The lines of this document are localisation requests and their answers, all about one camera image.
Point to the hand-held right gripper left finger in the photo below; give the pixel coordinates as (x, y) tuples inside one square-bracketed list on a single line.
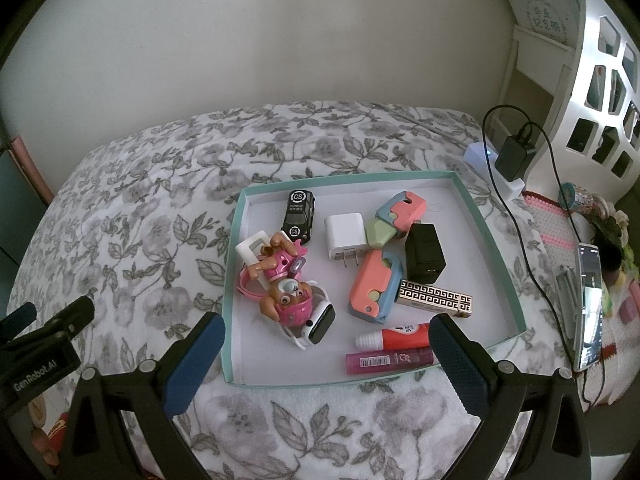
[(195, 367)]

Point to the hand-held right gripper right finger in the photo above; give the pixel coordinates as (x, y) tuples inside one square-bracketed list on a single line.
[(461, 367)]

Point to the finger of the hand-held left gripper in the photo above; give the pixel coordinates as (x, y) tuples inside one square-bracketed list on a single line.
[(17, 321), (67, 316)]

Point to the red roll-on bottle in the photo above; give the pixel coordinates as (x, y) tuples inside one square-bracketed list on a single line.
[(400, 336)]

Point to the gold patterned box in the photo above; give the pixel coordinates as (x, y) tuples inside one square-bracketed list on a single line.
[(435, 299)]

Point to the pink smartwatch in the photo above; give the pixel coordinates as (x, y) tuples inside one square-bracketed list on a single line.
[(247, 285)]

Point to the pink helmet toy puppy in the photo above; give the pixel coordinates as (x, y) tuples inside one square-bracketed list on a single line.
[(295, 312)]

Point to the black charger cube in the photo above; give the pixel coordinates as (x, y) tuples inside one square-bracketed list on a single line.
[(425, 252)]

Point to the salmon and blue toy knife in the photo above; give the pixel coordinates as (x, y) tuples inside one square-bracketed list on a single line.
[(372, 285)]

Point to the white plastic clip frame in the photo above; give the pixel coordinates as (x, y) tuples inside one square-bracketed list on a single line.
[(245, 250)]

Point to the white smartwatch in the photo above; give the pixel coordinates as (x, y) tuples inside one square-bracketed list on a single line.
[(322, 322)]

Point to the green-tipped pastel toy knife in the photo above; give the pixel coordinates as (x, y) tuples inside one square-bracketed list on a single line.
[(400, 212)]

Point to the teal cardboard tray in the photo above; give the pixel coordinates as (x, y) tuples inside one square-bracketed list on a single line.
[(450, 195)]

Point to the white charger plug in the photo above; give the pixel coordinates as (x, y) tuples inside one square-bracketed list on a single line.
[(344, 235)]

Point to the black toy car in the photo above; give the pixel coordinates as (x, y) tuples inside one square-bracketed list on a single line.
[(298, 217)]

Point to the red printed packet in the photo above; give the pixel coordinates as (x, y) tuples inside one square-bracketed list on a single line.
[(60, 425)]

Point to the dark green cabinet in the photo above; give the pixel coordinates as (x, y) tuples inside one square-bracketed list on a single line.
[(15, 200)]

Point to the silver smartphone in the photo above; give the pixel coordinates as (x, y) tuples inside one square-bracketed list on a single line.
[(587, 310)]

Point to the grey floral blanket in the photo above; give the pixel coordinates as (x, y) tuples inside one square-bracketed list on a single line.
[(150, 185)]

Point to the pink and white crochet mat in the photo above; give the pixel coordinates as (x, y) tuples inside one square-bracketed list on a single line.
[(550, 225)]

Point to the pink eraser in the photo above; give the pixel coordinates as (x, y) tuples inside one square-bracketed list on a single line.
[(630, 306)]

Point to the dark artificial flowers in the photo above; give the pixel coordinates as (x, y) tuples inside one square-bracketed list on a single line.
[(607, 245)]

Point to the teal patterned tape roll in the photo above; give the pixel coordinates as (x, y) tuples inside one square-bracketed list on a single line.
[(575, 195)]

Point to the white power strip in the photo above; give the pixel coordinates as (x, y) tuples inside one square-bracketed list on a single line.
[(477, 157)]

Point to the white lattice shelf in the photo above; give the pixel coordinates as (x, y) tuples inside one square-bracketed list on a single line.
[(585, 70)]

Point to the round-print white booklet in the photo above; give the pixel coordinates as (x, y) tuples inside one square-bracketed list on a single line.
[(540, 10)]

